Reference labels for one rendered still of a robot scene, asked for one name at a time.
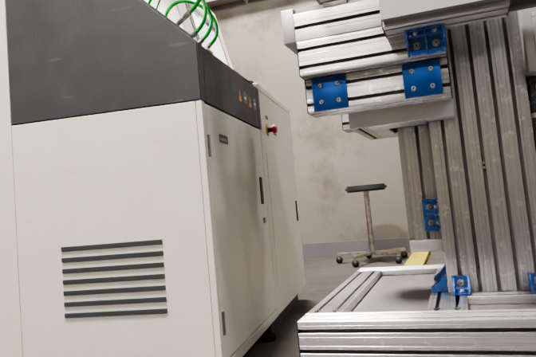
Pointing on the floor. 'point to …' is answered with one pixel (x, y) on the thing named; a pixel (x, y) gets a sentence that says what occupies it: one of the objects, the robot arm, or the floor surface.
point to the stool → (370, 229)
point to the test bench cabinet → (120, 237)
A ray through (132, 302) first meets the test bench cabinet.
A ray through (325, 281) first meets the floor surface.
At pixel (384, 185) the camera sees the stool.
